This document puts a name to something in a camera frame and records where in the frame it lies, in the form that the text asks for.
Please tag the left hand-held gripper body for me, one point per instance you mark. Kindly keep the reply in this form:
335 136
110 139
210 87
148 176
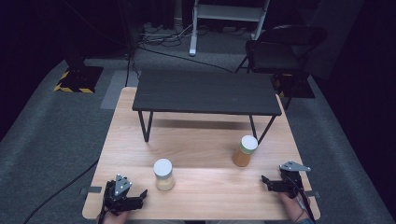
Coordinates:
115 199

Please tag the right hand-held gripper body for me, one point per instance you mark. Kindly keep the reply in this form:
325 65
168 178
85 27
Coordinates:
292 180

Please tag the person's left hand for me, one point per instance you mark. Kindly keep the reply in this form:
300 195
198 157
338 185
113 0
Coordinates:
114 218

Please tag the person's right hand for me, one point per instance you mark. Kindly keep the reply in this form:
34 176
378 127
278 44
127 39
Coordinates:
292 207

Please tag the grey table edge tab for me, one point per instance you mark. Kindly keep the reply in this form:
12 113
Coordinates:
91 189
313 194

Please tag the pale jar with white lid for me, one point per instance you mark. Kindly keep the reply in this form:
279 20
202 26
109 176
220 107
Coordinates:
164 175

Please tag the orange jar with white lid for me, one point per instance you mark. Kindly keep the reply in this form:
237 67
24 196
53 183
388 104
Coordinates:
244 152

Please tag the black base with hazard tape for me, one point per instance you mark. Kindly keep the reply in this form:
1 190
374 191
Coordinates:
81 79
299 87

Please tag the black shelf riser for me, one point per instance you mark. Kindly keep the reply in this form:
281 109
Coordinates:
205 90

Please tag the black folding chair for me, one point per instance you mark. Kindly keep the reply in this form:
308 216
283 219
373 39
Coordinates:
277 53

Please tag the white metal stand frame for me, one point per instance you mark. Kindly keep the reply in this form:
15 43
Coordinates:
229 12

